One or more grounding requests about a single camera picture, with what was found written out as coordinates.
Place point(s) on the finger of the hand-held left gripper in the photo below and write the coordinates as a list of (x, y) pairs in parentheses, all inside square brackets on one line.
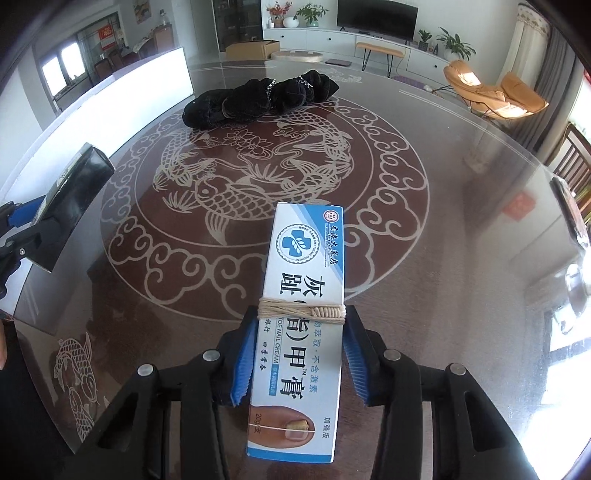
[(25, 211), (27, 240)]

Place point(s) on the black flat television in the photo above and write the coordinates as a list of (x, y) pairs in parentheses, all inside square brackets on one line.
[(376, 18)]

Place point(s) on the blue and white ointment box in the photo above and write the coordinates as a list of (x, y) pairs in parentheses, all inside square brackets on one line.
[(304, 258)]

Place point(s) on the wooden bench with metal legs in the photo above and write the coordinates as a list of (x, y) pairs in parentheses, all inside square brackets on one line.
[(379, 48)]

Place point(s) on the grey curtain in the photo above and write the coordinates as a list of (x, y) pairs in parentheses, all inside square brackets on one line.
[(549, 101)]

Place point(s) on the white television cabinet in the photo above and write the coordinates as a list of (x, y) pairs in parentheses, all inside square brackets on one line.
[(314, 39)]

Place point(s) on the dark display cabinet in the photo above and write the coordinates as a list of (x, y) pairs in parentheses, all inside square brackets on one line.
[(238, 25)]

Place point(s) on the red flower plant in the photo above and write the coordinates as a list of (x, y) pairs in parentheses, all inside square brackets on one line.
[(278, 11)]

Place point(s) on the orange rocking chair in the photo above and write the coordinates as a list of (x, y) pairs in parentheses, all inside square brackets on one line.
[(517, 97)]

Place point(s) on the purple floor mat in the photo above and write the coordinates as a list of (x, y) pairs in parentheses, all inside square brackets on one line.
[(410, 81)]

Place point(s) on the dark flat floor scale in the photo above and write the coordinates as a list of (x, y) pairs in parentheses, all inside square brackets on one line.
[(337, 62)]

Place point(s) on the small potted plant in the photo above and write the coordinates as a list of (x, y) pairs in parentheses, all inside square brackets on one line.
[(424, 39)]

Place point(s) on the wooden dining table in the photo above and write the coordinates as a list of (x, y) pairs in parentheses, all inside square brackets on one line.
[(137, 48)]

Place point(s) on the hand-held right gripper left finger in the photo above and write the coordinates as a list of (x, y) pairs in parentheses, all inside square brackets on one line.
[(242, 369)]

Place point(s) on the black flat device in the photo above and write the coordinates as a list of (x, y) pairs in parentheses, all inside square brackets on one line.
[(572, 212)]

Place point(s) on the white round vase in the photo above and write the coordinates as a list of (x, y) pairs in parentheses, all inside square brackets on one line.
[(290, 22)]

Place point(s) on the black velvet scrunchie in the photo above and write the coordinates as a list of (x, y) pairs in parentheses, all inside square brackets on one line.
[(240, 104)]

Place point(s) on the brown cardboard box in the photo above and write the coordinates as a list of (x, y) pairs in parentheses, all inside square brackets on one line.
[(251, 49)]

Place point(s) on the brown wooden slatted chair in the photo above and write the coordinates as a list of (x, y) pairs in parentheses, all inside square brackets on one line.
[(575, 157)]

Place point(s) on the red window poster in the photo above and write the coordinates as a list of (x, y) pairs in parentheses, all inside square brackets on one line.
[(107, 37)]

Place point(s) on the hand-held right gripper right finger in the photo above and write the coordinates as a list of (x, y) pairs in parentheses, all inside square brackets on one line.
[(353, 364)]

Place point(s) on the covered standing air conditioner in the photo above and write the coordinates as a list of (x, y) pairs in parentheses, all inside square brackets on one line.
[(526, 46)]

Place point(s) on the green potted plant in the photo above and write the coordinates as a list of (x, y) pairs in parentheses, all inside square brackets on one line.
[(311, 13)]

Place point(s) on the round beige cushion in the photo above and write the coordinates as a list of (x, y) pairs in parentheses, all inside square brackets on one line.
[(296, 56)]

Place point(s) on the framed wall painting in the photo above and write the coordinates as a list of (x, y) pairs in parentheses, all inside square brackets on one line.
[(142, 9)]

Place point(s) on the large leafy potted plant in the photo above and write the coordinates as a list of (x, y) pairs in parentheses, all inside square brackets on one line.
[(455, 44)]

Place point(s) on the black box with white labels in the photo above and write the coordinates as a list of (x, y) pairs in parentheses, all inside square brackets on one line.
[(78, 184)]

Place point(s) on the brown patterned glass desktop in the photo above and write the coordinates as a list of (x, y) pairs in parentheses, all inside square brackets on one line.
[(415, 277)]

